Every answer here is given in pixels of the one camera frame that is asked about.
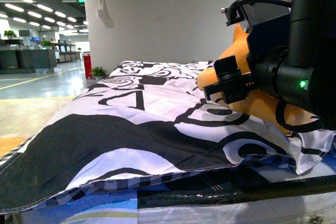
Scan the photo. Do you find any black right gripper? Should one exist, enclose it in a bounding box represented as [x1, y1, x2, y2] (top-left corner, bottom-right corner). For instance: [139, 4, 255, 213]
[203, 14, 290, 103]

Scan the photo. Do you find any orange plush toy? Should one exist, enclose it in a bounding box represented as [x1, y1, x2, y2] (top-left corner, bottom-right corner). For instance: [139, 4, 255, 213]
[196, 24, 313, 134]

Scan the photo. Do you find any black and white patterned duvet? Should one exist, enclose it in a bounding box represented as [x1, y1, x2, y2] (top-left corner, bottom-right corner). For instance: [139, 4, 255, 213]
[1, 61, 335, 214]

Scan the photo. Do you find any potted green plant left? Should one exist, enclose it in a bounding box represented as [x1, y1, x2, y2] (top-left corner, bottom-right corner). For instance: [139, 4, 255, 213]
[91, 67, 107, 81]

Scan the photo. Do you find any red fire extinguisher cabinet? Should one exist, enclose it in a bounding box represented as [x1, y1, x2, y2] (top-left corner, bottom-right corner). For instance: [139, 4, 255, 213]
[83, 53, 92, 79]

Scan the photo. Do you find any grey office counter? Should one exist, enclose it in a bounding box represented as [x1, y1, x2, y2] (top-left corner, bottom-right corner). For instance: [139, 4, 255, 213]
[1, 47, 57, 74]

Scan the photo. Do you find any yellow and grey round rug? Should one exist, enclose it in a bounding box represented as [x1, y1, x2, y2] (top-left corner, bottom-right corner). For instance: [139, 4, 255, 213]
[0, 136, 26, 157]

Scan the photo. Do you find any black cable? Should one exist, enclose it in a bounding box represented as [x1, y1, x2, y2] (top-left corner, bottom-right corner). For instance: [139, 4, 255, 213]
[225, 0, 292, 27]

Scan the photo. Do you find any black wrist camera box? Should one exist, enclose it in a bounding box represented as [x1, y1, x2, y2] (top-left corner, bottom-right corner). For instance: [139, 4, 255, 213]
[235, 0, 291, 32]

